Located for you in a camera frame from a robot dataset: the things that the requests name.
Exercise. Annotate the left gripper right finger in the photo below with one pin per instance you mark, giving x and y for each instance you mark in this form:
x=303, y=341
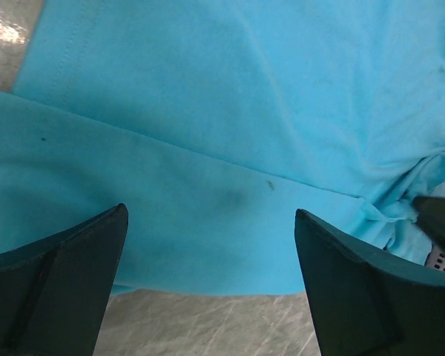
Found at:
x=364, y=300

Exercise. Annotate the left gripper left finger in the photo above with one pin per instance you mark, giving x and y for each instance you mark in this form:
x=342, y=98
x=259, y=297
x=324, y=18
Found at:
x=54, y=292

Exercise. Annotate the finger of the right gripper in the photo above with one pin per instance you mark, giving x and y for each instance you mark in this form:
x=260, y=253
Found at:
x=431, y=218

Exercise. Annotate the turquoise t-shirt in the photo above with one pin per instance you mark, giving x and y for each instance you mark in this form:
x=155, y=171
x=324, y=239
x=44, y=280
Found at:
x=214, y=121

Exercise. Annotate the white plastic basket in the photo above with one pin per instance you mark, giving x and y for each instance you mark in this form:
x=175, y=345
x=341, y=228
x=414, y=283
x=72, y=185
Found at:
x=436, y=259

